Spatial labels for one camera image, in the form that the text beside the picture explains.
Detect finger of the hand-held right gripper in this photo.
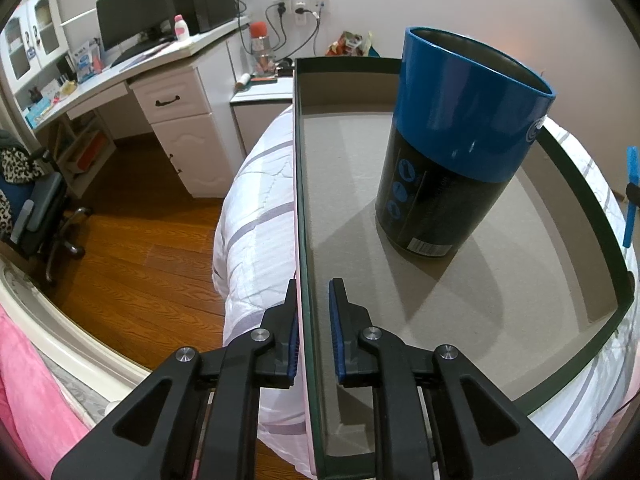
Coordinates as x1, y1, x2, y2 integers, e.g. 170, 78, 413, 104
621, 146, 640, 252

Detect dark office chair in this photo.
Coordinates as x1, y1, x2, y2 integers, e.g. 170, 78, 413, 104
0, 130, 94, 286

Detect white nightstand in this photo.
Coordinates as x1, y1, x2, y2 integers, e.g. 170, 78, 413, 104
229, 76, 294, 157

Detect white glass-door cabinet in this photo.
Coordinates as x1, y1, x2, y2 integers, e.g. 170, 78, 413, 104
0, 0, 69, 96

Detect blue and black canister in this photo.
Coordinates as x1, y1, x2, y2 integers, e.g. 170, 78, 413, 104
375, 26, 557, 261

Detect pink box with green rim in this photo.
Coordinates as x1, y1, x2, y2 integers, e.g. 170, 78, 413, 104
291, 56, 636, 478

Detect white desk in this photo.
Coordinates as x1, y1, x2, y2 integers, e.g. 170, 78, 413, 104
15, 15, 251, 198

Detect clear bottle with red cap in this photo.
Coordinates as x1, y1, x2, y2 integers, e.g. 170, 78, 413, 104
249, 21, 276, 76

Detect white striped quilt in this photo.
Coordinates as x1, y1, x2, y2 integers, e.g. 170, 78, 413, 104
211, 102, 640, 480

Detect black power cable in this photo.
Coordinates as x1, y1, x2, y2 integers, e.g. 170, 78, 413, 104
264, 2, 322, 63

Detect pile of snack bags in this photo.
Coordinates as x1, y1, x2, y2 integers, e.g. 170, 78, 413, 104
326, 30, 384, 58

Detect black computer monitor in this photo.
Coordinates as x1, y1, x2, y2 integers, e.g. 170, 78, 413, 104
95, 0, 169, 54

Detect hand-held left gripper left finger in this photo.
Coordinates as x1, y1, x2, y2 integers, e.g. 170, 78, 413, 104
50, 279, 301, 480

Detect white bed frame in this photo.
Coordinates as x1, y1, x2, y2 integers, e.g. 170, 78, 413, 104
0, 252, 152, 411

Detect black keyboard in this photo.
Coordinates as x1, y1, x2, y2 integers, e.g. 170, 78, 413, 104
110, 41, 167, 67

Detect leopard print cloth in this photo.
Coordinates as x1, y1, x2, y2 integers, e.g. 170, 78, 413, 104
0, 144, 40, 184

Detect blue and white box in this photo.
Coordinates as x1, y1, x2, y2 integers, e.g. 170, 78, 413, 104
70, 40, 104, 81

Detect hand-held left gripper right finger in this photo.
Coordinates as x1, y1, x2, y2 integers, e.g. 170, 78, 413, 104
328, 278, 583, 480

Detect pink blanket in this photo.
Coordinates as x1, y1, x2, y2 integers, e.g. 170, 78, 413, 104
0, 305, 96, 463

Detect white wall socket strip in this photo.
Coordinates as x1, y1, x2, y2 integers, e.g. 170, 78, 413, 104
272, 0, 331, 25

